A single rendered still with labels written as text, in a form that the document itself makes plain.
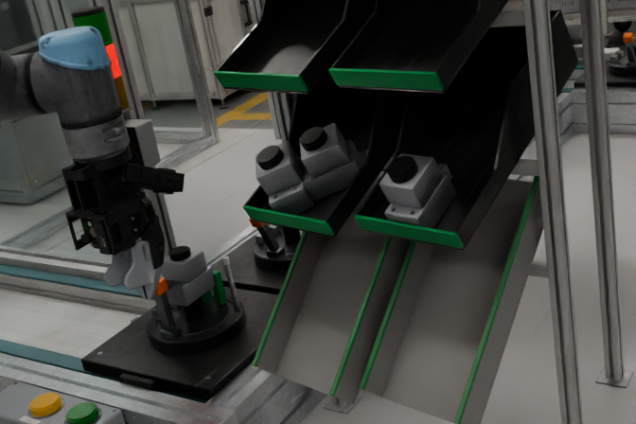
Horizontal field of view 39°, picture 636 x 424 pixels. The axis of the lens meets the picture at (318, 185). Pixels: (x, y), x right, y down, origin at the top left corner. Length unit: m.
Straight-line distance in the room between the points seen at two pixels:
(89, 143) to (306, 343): 0.35
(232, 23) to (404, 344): 5.72
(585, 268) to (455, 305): 0.56
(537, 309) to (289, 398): 0.44
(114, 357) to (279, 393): 0.25
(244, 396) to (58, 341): 0.46
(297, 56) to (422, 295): 0.31
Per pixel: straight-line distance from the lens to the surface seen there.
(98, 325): 1.52
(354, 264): 1.09
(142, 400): 1.20
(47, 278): 1.68
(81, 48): 1.07
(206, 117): 2.53
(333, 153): 0.96
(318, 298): 1.10
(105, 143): 1.10
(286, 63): 0.96
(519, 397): 1.24
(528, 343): 1.35
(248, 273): 1.43
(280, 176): 0.98
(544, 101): 0.92
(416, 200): 0.88
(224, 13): 6.59
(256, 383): 1.16
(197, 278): 1.25
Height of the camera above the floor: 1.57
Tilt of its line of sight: 20 degrees down
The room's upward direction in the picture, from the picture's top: 10 degrees counter-clockwise
